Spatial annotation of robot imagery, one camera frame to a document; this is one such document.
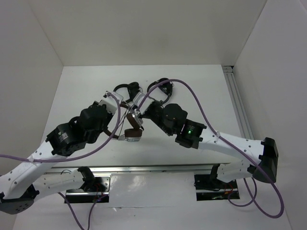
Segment brown silver headphones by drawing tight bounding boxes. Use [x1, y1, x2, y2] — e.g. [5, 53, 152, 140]
[113, 102, 144, 142]

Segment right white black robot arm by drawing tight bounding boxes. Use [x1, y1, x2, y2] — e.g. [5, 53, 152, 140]
[140, 102, 279, 188]

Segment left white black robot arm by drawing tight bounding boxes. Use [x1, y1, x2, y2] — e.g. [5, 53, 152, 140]
[0, 98, 120, 215]

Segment black headphones right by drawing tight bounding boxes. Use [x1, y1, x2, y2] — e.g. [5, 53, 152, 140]
[147, 78, 174, 104]

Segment black headphones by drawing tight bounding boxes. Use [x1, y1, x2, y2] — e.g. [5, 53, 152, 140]
[113, 82, 141, 103]
[147, 78, 174, 104]

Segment black headphones left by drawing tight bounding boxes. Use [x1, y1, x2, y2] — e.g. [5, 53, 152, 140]
[113, 82, 141, 103]

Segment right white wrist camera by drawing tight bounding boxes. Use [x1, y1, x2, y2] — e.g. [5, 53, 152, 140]
[132, 92, 154, 115]

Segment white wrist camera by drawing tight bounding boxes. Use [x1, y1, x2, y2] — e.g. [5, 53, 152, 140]
[132, 92, 154, 115]
[98, 91, 124, 115]

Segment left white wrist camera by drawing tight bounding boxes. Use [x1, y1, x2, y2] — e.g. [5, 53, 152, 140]
[98, 91, 124, 115]

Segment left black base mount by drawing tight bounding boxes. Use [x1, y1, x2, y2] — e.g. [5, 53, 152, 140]
[66, 174, 111, 193]

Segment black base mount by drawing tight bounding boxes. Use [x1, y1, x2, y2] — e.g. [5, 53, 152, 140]
[66, 174, 111, 193]
[194, 174, 238, 192]

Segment aluminium rail front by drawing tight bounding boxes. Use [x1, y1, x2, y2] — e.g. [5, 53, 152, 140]
[47, 164, 216, 174]

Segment aluminium rail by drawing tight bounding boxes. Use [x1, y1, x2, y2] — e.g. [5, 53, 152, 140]
[47, 164, 216, 174]
[222, 66, 254, 139]

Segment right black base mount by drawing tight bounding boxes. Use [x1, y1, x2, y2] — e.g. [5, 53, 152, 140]
[194, 174, 238, 192]

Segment aluminium rail right side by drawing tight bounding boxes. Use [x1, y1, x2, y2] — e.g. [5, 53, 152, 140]
[222, 66, 254, 139]

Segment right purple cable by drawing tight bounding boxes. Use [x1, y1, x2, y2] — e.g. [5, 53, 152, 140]
[138, 78, 285, 219]

